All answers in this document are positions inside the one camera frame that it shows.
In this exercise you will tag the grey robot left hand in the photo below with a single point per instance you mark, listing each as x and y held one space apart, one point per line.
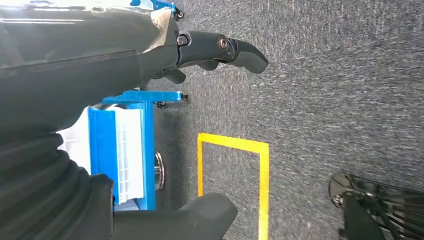
66 66

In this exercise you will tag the blue steel shelf rack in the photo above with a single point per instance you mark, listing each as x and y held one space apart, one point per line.
149 149
159 4

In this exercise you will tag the blue plastic crate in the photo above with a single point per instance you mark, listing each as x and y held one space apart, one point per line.
101 149

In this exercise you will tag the white plastic crate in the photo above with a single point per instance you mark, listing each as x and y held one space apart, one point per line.
129 159

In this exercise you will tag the chrome stanchion round base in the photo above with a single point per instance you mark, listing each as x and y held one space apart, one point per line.
159 170

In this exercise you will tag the yellow floor tape square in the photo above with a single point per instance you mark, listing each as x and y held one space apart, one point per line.
264 192

